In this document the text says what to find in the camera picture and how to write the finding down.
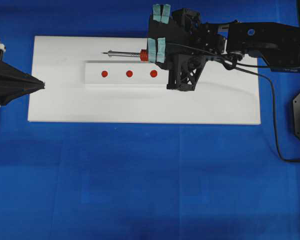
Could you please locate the blue table mat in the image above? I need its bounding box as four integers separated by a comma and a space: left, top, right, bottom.
0, 0, 300, 240

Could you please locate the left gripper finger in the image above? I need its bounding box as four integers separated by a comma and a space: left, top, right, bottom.
0, 80, 45, 106
0, 61, 45, 87

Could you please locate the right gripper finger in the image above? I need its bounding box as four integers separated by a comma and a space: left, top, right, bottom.
146, 37, 169, 71
147, 3, 188, 43

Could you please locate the red dot mark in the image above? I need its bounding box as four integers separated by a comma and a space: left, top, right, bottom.
150, 70, 158, 78
101, 70, 109, 78
126, 70, 133, 78

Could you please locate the red handled soldering iron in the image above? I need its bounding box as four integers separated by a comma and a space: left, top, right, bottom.
102, 49, 149, 62

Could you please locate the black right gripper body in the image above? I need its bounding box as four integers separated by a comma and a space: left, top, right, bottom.
165, 8, 226, 92

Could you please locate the red dot mark middle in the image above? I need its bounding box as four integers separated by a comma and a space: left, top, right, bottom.
126, 70, 133, 78

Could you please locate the large white base board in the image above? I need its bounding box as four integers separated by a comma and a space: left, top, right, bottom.
28, 36, 261, 125

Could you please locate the red dot mark near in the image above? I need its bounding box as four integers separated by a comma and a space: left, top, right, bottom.
150, 70, 158, 78

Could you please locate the raised white strip board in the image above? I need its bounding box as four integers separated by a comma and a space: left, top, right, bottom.
84, 60, 169, 87

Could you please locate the red dot mark far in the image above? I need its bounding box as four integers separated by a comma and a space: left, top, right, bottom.
101, 70, 109, 78

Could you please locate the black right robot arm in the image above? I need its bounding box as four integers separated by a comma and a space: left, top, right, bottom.
140, 4, 300, 92

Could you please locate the black cable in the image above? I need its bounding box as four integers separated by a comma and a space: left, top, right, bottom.
164, 42, 300, 164

